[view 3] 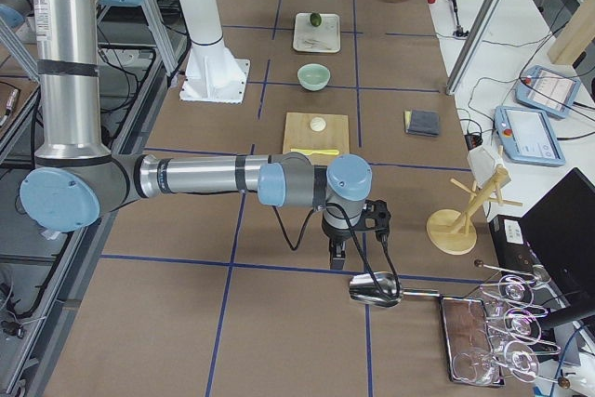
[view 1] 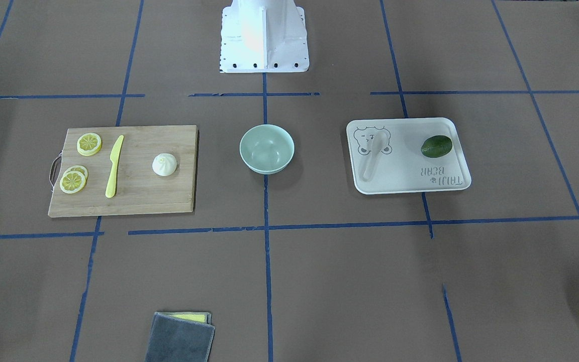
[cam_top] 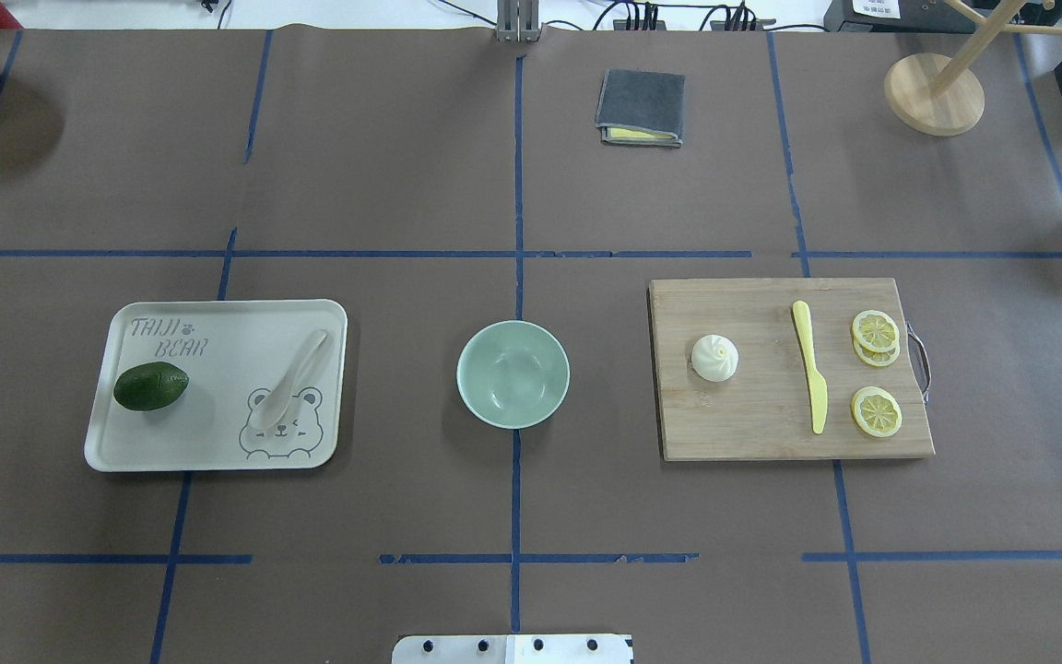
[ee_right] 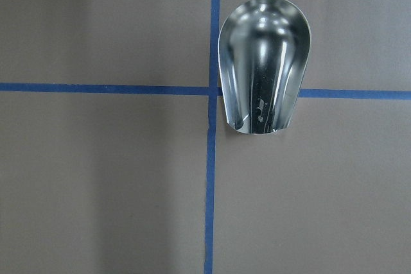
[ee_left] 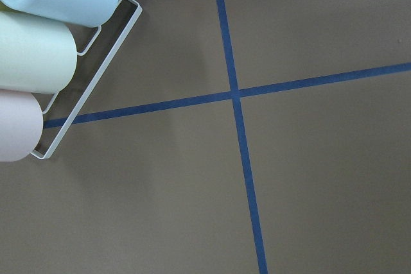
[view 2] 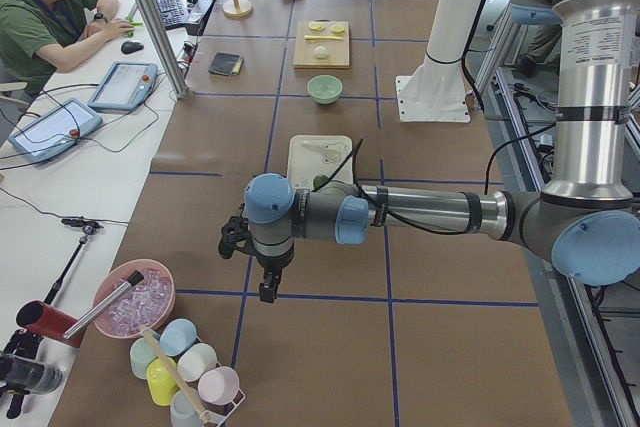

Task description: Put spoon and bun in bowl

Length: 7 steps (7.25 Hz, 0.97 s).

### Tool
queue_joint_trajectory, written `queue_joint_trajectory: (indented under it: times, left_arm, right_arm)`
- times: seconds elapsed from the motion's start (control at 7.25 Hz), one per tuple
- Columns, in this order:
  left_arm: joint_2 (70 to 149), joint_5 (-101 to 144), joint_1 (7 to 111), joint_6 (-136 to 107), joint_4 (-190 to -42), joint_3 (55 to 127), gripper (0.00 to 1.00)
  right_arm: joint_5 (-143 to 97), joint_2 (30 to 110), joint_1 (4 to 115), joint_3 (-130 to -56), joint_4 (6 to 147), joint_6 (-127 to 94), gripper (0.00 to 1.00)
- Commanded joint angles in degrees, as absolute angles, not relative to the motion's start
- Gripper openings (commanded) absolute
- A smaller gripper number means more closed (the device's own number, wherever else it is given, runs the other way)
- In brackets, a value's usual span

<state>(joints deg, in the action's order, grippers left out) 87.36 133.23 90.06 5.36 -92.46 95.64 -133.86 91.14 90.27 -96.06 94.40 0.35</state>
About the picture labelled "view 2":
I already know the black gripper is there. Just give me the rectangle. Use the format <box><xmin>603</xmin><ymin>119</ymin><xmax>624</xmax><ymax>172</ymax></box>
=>
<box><xmin>256</xmin><ymin>248</ymin><xmax>293</xmax><ymax>302</ymax></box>

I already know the white steamed bun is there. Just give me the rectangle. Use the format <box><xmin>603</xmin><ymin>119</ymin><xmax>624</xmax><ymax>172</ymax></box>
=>
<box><xmin>313</xmin><ymin>45</ymin><xmax>329</xmax><ymax>59</ymax></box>

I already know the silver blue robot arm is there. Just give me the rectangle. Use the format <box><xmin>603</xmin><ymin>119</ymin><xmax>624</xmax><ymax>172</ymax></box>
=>
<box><xmin>242</xmin><ymin>0</ymin><xmax>639</xmax><ymax>302</ymax></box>

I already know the pink bowl of ice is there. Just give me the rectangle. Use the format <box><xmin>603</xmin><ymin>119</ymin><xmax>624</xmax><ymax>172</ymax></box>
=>
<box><xmin>94</xmin><ymin>259</ymin><xmax>176</xmax><ymax>339</ymax></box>

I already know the light green bowl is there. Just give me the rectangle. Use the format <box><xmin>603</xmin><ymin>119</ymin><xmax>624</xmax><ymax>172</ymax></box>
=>
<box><xmin>307</xmin><ymin>75</ymin><xmax>343</xmax><ymax>105</ymax></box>

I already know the white cup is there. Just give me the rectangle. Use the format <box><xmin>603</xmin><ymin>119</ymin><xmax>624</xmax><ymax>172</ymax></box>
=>
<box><xmin>177</xmin><ymin>342</ymin><xmax>218</xmax><ymax>382</ymax></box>

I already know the blue cup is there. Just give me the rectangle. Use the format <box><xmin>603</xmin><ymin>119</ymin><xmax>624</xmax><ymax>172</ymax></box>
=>
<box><xmin>160</xmin><ymin>318</ymin><xmax>197</xmax><ymax>357</ymax></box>

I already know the pink cup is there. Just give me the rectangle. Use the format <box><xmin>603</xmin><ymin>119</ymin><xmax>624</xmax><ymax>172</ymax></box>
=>
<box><xmin>198</xmin><ymin>366</ymin><xmax>240</xmax><ymax>405</ymax></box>

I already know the white bear tray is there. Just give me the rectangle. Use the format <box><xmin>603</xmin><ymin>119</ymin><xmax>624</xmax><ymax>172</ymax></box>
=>
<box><xmin>286</xmin><ymin>135</ymin><xmax>353</xmax><ymax>190</ymax></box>

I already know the yellow cup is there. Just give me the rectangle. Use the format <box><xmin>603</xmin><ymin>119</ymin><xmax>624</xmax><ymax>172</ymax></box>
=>
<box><xmin>146</xmin><ymin>358</ymin><xmax>179</xmax><ymax>407</ymax></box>

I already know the green cup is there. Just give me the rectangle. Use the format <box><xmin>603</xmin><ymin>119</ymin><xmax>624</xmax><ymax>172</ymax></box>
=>
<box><xmin>129</xmin><ymin>337</ymin><xmax>157</xmax><ymax>380</ymax></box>

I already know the grey cup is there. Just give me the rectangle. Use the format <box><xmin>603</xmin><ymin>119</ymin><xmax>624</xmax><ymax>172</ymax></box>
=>
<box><xmin>170</xmin><ymin>391</ymin><xmax>203</xmax><ymax>427</ymax></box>

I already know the black selfie stick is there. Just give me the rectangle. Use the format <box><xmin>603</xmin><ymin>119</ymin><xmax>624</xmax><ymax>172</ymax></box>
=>
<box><xmin>43</xmin><ymin>217</ymin><xmax>103</xmax><ymax>305</ymax></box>

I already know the yellow sponge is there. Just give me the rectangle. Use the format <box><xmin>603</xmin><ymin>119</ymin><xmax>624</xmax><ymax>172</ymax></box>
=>
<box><xmin>231</xmin><ymin>57</ymin><xmax>244</xmax><ymax>76</ymax></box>

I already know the wooden cutting board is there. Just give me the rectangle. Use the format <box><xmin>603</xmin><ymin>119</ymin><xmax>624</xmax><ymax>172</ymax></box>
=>
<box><xmin>293</xmin><ymin>20</ymin><xmax>351</xmax><ymax>69</ymax></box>

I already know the blue teach pendant tablet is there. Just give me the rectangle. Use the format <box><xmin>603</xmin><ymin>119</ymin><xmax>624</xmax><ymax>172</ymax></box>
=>
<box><xmin>9</xmin><ymin>98</ymin><xmax>103</xmax><ymax>163</ymax></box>
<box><xmin>88</xmin><ymin>61</ymin><xmax>158</xmax><ymax>112</ymax></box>

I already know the lemon slice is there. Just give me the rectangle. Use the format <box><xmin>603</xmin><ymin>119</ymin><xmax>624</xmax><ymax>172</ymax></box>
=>
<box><xmin>330</xmin><ymin>23</ymin><xmax>345</xmax><ymax>34</ymax></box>
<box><xmin>308</xmin><ymin>21</ymin><xmax>326</xmax><ymax>32</ymax></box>

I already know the black computer mouse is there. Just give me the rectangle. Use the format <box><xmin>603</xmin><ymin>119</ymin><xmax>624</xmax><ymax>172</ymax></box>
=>
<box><xmin>120</xmin><ymin>40</ymin><xmax>144</xmax><ymax>55</ymax></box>

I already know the black keyboard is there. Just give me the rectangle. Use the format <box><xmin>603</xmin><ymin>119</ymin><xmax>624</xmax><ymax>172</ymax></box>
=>
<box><xmin>154</xmin><ymin>0</ymin><xmax>189</xmax><ymax>30</ymax></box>

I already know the man in green shirt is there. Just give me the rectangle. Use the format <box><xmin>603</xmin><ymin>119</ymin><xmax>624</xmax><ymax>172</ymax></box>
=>
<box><xmin>1</xmin><ymin>0</ymin><xmax>134</xmax><ymax>97</ymax></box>

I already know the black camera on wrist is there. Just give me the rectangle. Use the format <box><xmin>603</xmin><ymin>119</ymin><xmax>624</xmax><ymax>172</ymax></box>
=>
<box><xmin>218</xmin><ymin>216</ymin><xmax>256</xmax><ymax>260</ymax></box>

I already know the wooden rack handle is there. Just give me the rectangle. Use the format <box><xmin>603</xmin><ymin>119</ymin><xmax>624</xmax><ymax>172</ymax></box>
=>
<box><xmin>141</xmin><ymin>327</ymin><xmax>215</xmax><ymax>426</ymax></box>

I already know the aluminium frame post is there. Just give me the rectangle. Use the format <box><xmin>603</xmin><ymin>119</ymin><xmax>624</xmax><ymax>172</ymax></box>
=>
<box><xmin>135</xmin><ymin>0</ymin><xmax>188</xmax><ymax>99</ymax></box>

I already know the red handled metal scoop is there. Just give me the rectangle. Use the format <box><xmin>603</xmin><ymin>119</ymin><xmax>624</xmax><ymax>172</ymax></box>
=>
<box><xmin>15</xmin><ymin>270</ymin><xmax>145</xmax><ymax>349</ymax></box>

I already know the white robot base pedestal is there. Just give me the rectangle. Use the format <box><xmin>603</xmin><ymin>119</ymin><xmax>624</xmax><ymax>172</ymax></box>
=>
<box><xmin>396</xmin><ymin>0</ymin><xmax>484</xmax><ymax>123</ymax></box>

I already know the black tripod camera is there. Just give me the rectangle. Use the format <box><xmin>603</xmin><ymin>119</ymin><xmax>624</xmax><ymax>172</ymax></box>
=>
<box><xmin>1</xmin><ymin>328</ymin><xmax>63</xmax><ymax>419</ymax></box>

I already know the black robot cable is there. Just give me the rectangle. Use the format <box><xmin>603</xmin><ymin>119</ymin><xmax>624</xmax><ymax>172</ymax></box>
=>
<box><xmin>313</xmin><ymin>0</ymin><xmax>557</xmax><ymax>235</ymax></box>

